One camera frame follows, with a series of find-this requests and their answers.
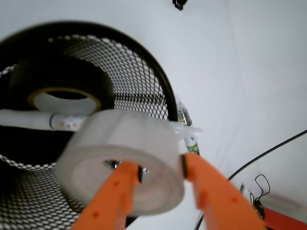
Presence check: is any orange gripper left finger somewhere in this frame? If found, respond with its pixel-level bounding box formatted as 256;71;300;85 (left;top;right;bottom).
72;161;143;230

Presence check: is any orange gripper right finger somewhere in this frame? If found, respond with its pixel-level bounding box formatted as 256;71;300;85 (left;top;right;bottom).
180;153;266;230

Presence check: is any clear tape roll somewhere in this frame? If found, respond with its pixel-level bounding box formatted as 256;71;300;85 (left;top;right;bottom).
56;110;203;216

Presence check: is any large black tape roll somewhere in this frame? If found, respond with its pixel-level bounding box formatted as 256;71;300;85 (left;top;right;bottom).
7;56;115;115

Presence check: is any black mesh pen holder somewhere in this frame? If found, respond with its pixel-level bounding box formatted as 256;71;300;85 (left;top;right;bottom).
0;22;177;230

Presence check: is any white pen in holder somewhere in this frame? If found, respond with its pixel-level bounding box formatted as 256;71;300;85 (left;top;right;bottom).
0;109;88;132

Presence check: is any black clip object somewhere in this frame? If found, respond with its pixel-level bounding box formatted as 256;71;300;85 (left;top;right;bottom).
172;0;188;11

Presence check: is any black cable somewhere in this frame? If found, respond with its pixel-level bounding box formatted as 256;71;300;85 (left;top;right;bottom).
196;129;307;230

